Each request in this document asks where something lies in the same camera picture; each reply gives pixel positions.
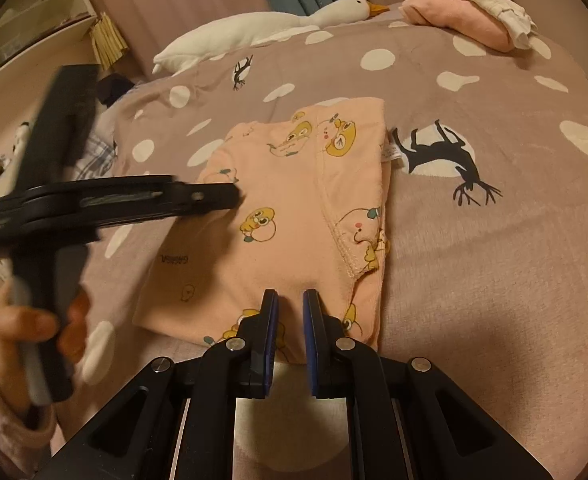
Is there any pink cartoon print garment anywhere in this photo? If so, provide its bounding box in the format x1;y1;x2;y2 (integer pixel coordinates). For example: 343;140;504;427
132;96;393;363

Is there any folded pink cloth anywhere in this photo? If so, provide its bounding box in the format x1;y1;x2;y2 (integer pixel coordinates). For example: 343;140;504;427
401;0;517;52

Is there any mauve polka dot blanket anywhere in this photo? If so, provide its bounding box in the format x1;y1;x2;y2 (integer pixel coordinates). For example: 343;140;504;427
0;7;588;480

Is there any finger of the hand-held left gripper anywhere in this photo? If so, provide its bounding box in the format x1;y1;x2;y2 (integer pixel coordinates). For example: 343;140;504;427
74;175;243;228

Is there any white goose plush toy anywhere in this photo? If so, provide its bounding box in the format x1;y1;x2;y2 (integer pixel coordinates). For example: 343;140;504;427
153;0;389;76

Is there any white bookshelf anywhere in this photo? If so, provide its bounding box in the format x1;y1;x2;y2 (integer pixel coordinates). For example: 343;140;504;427
0;0;97;91

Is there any plaid cloth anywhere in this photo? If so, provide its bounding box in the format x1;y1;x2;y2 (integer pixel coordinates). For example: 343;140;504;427
76;130;120;181

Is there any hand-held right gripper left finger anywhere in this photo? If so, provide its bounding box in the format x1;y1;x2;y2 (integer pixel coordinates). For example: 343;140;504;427
34;289;281;480

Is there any dark object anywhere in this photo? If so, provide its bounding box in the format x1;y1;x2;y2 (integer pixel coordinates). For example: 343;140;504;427
96;74;137;109

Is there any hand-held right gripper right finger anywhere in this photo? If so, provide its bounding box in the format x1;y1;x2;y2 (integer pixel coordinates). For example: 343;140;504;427
302;289;550;480

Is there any person's left hand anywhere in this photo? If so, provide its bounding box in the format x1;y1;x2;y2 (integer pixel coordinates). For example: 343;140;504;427
0;280;94;367

